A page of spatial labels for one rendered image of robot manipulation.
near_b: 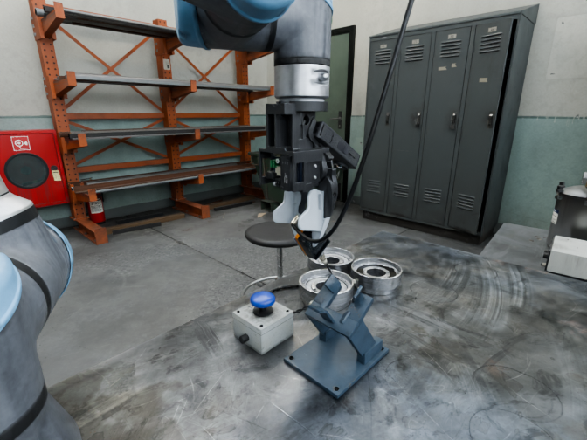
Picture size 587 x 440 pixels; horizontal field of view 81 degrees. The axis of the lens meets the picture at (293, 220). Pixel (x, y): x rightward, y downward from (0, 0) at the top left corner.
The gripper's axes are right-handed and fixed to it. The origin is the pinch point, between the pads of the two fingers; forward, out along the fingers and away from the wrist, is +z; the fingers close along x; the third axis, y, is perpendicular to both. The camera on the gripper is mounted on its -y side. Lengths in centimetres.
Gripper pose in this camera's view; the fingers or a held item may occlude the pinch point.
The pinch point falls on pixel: (309, 234)
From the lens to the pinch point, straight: 54.6
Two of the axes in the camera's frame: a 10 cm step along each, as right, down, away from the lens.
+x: 7.1, 2.1, -6.7
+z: 0.0, 9.5, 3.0
